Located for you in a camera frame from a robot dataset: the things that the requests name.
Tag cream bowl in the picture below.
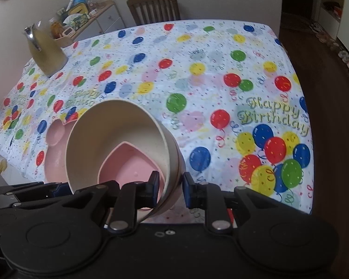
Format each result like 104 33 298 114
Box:
65 99 185 221

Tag gold thermos jug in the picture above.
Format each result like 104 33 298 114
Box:
24 24 68 77

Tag yellow black bag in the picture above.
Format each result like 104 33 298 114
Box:
66 0 89 14

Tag white drawer cabinet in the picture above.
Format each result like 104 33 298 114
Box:
55 0 126 48

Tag balloon birthday tablecloth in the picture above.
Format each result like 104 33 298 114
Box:
0 20 314 213

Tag green tissue box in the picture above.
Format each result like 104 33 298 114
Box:
63 13 89 30

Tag small white clock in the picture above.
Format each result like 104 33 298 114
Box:
62 27 75 38

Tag orange jar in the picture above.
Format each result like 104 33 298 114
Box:
49 18 64 39

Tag pink bear-shaped plate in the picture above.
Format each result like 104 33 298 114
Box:
44 119 76 183

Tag brown wooden chair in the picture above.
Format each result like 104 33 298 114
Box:
127 0 181 26

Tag small pink heart bowl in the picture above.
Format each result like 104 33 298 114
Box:
97 141 165 202

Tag pink round bowl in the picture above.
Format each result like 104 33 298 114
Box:
160 124 186 213

